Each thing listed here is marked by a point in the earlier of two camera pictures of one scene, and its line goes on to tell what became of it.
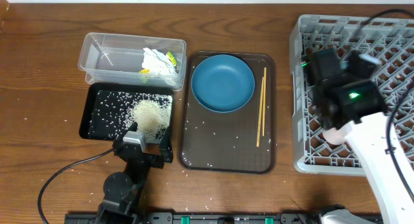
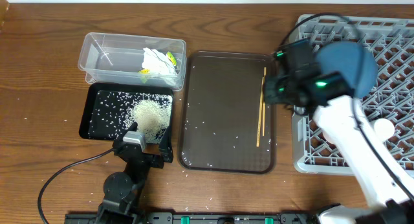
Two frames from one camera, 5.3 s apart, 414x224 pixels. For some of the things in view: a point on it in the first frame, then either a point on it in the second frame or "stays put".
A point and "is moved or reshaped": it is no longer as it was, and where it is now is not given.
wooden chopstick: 264,98 stays put
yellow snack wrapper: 171,57 stays put
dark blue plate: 222,83 is moved or reshaped
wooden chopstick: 260,114 stays put
